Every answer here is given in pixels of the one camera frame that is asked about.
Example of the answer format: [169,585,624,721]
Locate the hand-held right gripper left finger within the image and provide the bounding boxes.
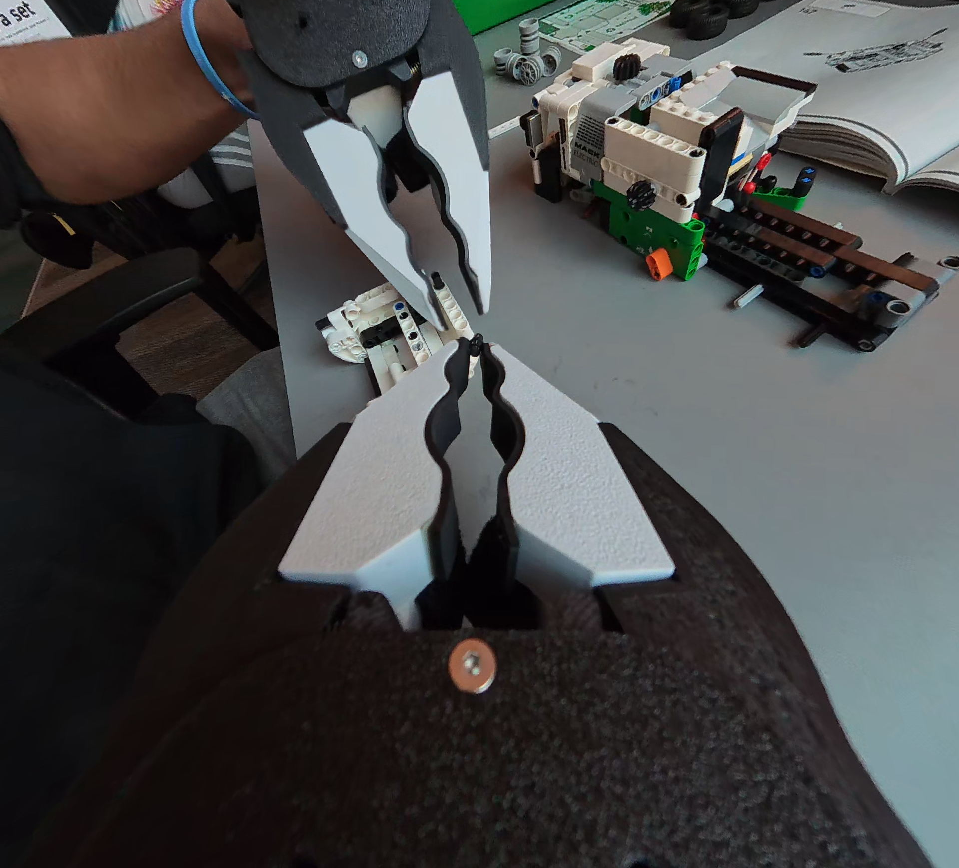
[279,339,475,631]

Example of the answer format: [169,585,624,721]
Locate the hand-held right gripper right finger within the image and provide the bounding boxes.
[479,344,675,592]

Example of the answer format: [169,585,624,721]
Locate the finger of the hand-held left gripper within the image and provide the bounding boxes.
[405,0,492,315]
[241,55,445,331]

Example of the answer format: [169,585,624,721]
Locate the white lego subassembly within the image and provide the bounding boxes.
[315,280,480,399]

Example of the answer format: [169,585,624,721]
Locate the person's left forearm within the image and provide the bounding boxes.
[0,0,259,206]

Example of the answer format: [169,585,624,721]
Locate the white green lego truck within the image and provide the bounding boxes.
[520,38,959,352]

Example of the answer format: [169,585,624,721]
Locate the white black striped cloth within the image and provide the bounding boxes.
[157,121,260,210]

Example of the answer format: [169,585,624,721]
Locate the blue wristband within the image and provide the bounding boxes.
[180,0,259,120]

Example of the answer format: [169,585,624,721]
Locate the person's grey trousers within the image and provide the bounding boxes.
[196,347,298,466]

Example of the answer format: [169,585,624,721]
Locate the green white sticker sheet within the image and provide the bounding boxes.
[538,0,709,60]

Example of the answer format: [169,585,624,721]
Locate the black office chair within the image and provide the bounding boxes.
[0,205,280,427]

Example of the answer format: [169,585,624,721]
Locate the person's black shirt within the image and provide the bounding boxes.
[0,359,265,868]

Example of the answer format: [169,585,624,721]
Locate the open instruction booklet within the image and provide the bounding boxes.
[693,0,959,196]

